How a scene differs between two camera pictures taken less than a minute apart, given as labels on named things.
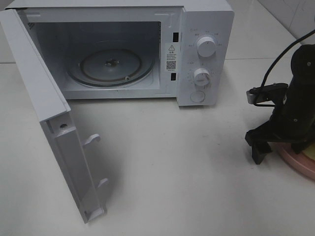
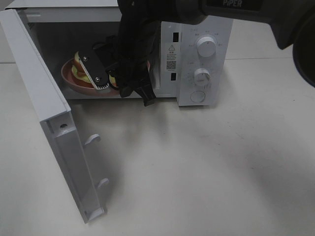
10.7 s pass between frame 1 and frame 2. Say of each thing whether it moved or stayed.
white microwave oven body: stayed
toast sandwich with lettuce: moved
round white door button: stayed
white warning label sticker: stayed
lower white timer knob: stayed
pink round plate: moved
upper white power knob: stayed
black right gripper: moved
